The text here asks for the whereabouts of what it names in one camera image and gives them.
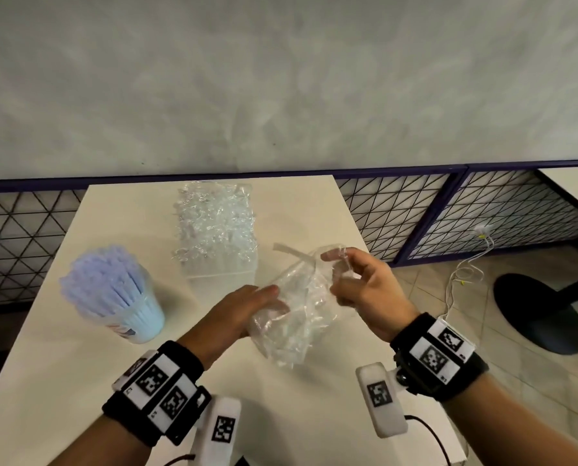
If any person's right hand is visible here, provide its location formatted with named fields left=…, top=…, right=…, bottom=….
left=320, top=247, right=421, bottom=343

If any black marker wristband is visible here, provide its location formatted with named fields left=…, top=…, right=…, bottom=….
left=389, top=313, right=489, bottom=403
left=102, top=340, right=212, bottom=448

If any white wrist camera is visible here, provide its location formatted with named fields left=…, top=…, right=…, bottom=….
left=189, top=396, right=243, bottom=466
left=355, top=363, right=409, bottom=440

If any cluster of white straws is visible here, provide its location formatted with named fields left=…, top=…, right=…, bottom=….
left=59, top=245, right=154, bottom=326

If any thin white cable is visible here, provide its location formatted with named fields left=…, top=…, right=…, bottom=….
left=443, top=225, right=496, bottom=326

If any person's left forearm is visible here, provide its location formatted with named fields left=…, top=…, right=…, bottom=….
left=46, top=414, right=154, bottom=466

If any person's left hand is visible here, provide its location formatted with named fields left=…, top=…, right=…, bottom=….
left=176, top=285, right=289, bottom=370

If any pack of straws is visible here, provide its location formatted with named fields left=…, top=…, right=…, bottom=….
left=247, top=241, right=355, bottom=370

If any clear acrylic sign stand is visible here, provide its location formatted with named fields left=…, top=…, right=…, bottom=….
left=180, top=188, right=260, bottom=307

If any purple framed wire mesh fence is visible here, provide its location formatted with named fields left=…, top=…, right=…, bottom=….
left=0, top=159, right=578, bottom=316

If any person's right forearm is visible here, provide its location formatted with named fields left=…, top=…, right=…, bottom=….
left=442, top=373, right=578, bottom=466

